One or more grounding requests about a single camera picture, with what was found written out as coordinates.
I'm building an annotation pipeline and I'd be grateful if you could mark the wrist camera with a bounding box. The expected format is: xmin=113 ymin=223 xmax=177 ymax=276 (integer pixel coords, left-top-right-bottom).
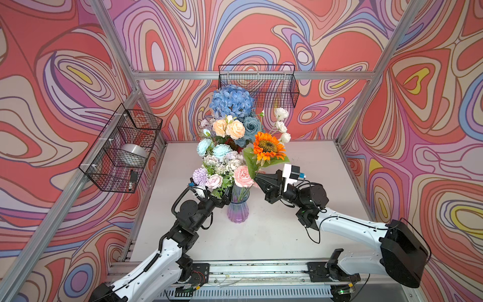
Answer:
xmin=189 ymin=181 xmax=208 ymax=201
xmin=282 ymin=164 xmax=306 ymax=191

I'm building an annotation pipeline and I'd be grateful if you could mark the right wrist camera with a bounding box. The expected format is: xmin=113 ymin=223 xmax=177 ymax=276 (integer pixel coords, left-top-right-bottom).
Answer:
xmin=282 ymin=164 xmax=306 ymax=191

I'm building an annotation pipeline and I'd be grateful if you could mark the black wire basket wall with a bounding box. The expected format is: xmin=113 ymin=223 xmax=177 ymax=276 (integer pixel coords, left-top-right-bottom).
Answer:
xmin=218 ymin=63 xmax=299 ymax=109
xmin=79 ymin=104 xmax=163 ymax=194

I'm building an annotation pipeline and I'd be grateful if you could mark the black wire basket left wall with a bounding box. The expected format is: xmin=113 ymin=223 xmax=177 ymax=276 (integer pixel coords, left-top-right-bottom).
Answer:
xmin=79 ymin=104 xmax=163 ymax=194

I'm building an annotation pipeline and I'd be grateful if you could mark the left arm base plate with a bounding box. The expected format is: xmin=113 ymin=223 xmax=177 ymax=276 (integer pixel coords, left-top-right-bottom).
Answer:
xmin=177 ymin=262 xmax=210 ymax=285

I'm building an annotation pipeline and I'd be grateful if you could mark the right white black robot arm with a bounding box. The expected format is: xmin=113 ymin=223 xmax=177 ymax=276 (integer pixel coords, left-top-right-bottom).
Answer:
xmin=254 ymin=170 xmax=430 ymax=288

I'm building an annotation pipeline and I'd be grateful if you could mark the blue purple glass vase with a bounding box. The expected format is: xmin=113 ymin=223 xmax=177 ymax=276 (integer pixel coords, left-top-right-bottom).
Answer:
xmin=227 ymin=186 xmax=250 ymax=223

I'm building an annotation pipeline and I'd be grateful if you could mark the white blossom branch stem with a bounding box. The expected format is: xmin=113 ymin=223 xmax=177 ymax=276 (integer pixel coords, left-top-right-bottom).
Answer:
xmin=261 ymin=107 xmax=291 ymax=145

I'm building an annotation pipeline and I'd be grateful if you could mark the small black device in basket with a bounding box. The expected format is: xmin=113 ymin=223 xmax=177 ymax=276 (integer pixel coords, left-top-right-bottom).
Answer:
xmin=128 ymin=170 xmax=139 ymax=192

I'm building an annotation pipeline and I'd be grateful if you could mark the cream peach rose bunch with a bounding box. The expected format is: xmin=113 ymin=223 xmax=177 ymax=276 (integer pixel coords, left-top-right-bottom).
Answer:
xmin=213 ymin=115 xmax=245 ymax=140

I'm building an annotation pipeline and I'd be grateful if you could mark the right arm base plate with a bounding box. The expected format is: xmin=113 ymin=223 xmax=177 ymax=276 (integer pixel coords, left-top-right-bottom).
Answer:
xmin=306 ymin=262 xmax=361 ymax=283

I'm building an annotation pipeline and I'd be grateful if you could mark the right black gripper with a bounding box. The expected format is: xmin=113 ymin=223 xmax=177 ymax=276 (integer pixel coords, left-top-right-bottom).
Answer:
xmin=252 ymin=170 xmax=306 ymax=209

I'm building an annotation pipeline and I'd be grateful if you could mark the orange flower stem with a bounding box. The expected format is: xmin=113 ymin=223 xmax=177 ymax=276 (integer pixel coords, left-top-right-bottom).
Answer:
xmin=243 ymin=132 xmax=289 ymax=179

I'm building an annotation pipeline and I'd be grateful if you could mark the white green flower bunch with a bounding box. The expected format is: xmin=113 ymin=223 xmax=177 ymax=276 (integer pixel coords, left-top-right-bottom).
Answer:
xmin=192 ymin=151 xmax=255 ymax=200

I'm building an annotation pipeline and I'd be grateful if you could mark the white tape roll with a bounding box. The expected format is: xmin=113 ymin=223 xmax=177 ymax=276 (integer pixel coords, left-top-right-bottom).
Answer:
xmin=121 ymin=143 xmax=148 ymax=158

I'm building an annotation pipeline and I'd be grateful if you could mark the black wire basket back wall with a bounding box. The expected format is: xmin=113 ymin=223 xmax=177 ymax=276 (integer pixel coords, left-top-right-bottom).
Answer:
xmin=218 ymin=63 xmax=299 ymax=109

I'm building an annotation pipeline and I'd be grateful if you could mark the blue hydrangea flower stem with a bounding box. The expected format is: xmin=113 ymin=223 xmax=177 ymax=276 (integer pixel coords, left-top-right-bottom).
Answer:
xmin=210 ymin=85 xmax=255 ymax=120

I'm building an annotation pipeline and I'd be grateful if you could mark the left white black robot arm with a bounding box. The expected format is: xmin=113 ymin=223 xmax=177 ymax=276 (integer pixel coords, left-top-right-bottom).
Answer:
xmin=89 ymin=184 xmax=231 ymax=301

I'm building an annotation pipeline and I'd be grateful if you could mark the white purple mixed bouquet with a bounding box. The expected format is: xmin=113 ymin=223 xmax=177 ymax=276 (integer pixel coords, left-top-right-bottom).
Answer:
xmin=200 ymin=118 xmax=216 ymax=138

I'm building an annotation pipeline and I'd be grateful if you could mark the teal rose flower stem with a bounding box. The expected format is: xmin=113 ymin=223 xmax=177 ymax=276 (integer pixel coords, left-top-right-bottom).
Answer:
xmin=235 ymin=117 xmax=263 ymax=148

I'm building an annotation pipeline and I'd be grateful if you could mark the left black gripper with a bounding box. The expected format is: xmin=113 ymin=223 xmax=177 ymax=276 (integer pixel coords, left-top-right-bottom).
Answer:
xmin=190 ymin=180 xmax=231 ymax=233

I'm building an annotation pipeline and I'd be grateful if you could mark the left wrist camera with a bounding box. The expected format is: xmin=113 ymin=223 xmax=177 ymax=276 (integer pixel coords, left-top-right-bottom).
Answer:
xmin=189 ymin=181 xmax=208 ymax=201

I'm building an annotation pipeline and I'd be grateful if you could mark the pale teal flower stem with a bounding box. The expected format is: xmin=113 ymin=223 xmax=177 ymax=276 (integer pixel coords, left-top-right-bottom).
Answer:
xmin=196 ymin=129 xmax=233 ymax=161

